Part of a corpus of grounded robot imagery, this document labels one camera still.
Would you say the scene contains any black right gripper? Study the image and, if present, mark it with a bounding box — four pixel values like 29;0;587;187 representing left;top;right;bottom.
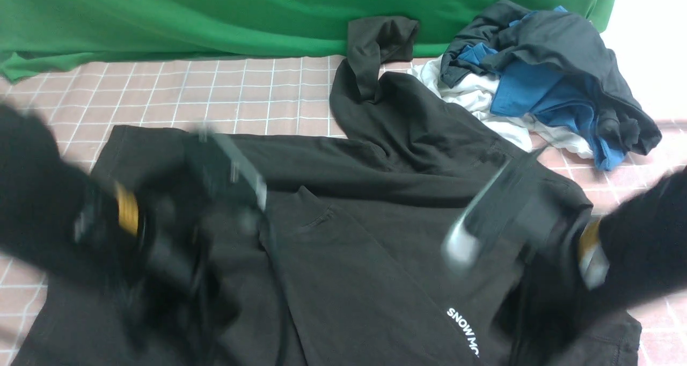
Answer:
505;206;592;356

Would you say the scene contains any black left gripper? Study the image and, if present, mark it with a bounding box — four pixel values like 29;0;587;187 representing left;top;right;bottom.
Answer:
107;141;265;356

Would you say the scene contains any dark gray long-sleeved shirt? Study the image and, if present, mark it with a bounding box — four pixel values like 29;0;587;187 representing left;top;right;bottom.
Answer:
14;17;642;365

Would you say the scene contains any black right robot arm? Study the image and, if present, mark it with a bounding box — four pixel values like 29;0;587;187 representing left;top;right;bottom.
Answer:
512;170;685;365

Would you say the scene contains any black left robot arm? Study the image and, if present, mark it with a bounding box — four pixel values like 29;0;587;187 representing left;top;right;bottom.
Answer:
2;101;267;365

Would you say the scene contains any blue crumpled shirt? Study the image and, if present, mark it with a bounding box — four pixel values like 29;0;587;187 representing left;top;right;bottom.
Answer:
459;5;628;171

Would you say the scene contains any white crumpled shirt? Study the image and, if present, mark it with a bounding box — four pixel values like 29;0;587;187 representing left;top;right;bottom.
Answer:
407;58;593;159

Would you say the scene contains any dark gray crumpled shirt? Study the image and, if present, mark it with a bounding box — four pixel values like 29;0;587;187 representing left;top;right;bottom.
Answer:
440;0;664;156

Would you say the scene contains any pink checkered tablecloth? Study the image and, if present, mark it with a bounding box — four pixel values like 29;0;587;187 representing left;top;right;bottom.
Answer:
2;56;685;365

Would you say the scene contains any green backdrop cloth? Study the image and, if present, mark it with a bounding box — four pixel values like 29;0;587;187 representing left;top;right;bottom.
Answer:
1;0;615;83

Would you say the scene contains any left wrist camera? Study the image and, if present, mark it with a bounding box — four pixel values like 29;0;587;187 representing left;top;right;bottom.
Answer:
185;128;267;210

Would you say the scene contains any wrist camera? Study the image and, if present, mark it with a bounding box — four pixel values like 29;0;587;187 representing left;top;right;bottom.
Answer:
441;148;547;273
185;128;267;210

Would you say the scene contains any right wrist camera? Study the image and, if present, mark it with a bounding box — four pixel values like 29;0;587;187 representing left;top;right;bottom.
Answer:
441;148;547;273

